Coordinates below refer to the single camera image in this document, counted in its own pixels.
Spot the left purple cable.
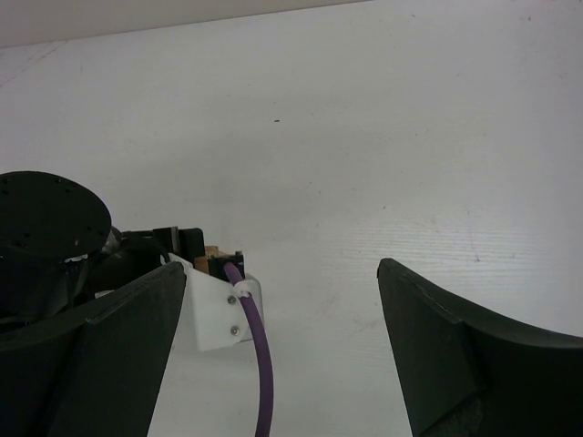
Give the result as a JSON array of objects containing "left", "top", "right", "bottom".
[{"left": 224, "top": 262, "right": 276, "bottom": 437}]

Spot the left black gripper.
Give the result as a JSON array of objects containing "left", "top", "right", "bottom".
[{"left": 152, "top": 227, "right": 205, "bottom": 264}]

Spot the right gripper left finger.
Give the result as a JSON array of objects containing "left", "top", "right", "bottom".
[{"left": 1, "top": 262, "right": 186, "bottom": 436}]

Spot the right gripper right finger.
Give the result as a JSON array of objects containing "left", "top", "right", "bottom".
[{"left": 377, "top": 259, "right": 582, "bottom": 436}]

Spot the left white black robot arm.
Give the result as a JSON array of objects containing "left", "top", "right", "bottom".
[{"left": 1, "top": 170, "right": 205, "bottom": 332}]

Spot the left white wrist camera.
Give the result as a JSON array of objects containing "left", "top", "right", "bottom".
[{"left": 169, "top": 254, "right": 263, "bottom": 351}]

